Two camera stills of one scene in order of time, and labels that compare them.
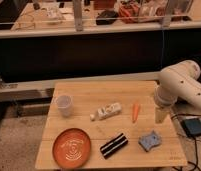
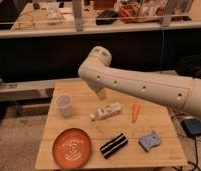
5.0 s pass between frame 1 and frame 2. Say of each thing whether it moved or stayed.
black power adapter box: stayed
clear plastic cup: stayed
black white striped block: stayed
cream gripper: moved
